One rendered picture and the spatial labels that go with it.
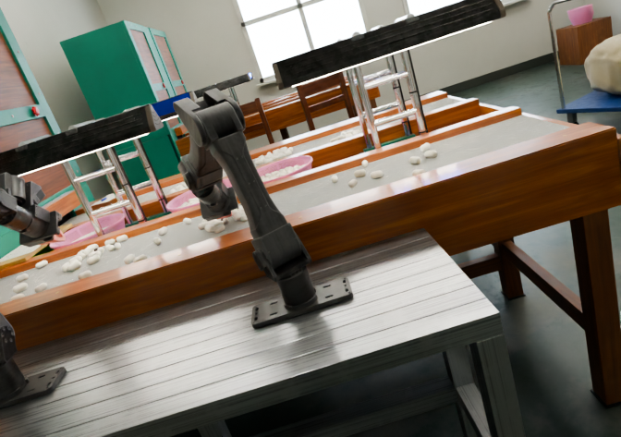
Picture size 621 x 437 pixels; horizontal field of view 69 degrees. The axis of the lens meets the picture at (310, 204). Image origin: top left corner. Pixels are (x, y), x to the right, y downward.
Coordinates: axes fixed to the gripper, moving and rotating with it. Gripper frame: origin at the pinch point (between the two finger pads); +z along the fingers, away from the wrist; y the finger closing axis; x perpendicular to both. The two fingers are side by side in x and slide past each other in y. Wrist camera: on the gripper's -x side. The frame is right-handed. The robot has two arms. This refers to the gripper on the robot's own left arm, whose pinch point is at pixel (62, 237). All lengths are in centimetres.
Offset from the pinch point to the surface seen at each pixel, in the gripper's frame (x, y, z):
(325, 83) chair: -171, -95, 199
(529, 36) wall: -311, -392, 424
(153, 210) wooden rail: -25, -5, 48
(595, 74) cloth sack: -93, -269, 177
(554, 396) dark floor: 73, -117, 46
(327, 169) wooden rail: -6, -74, 21
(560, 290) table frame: 46, -129, 39
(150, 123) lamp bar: -20.9, -32.4, -8.1
